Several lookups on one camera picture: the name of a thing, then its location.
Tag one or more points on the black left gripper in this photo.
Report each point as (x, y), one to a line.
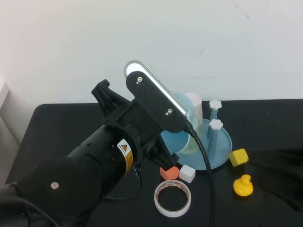
(132, 123)

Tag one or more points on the light blue plastic cup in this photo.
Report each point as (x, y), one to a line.
(175, 142)

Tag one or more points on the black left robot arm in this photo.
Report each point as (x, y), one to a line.
(71, 170)

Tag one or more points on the pale green plastic cup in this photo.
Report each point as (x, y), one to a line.
(193, 147)

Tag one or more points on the pale pink plastic cup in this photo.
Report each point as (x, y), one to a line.
(197, 106)

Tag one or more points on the blue cup stand with pegs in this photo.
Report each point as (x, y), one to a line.
(222, 146)

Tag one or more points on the orange foam cube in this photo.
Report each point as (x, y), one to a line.
(169, 173)

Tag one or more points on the white foam cube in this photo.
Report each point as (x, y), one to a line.
(187, 173)

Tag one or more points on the white tape roll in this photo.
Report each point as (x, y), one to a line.
(172, 214)

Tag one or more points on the yellow foam cube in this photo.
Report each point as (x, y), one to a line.
(238, 158)

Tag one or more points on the yellow rubber duck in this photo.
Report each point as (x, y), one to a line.
(242, 188)

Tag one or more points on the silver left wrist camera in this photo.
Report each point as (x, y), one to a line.
(132, 67)

